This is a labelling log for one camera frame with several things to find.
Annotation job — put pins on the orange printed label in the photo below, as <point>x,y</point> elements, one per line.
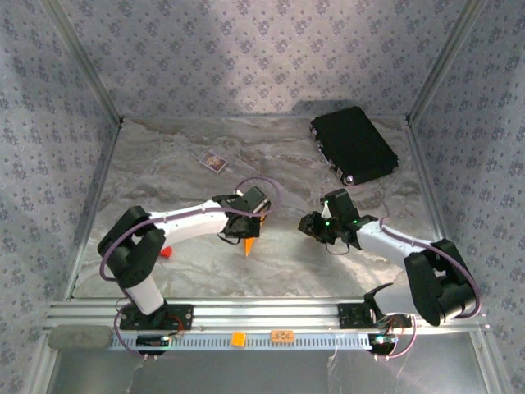
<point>282,335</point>

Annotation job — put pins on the orange square sticker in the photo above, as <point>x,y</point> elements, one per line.
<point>238,339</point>

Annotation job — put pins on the small red object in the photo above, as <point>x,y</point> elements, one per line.
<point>165,252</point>

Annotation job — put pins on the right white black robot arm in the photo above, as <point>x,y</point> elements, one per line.
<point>385,242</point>

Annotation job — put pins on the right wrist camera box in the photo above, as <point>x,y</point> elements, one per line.
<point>339,205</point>

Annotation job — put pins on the small picture card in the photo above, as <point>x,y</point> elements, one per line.
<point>213,161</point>

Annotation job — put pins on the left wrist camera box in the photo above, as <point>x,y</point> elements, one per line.
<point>253,200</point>

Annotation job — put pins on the grey foam block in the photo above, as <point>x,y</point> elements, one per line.
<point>80,337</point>

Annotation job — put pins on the wide aluminium mounting rail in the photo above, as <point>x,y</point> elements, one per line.
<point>266,314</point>

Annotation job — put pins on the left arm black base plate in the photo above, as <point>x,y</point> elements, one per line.
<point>184,316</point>

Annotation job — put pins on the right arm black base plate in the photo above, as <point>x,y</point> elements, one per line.
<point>352,316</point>

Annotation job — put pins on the black hard case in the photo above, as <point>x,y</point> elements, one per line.
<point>354,143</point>

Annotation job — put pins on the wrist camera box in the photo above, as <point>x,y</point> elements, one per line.
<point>253,200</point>
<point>339,205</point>

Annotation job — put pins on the aluminium frame post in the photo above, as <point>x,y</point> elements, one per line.
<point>85,61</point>
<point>443,61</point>

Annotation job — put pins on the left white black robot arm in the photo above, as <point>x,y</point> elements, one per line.
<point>143,291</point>

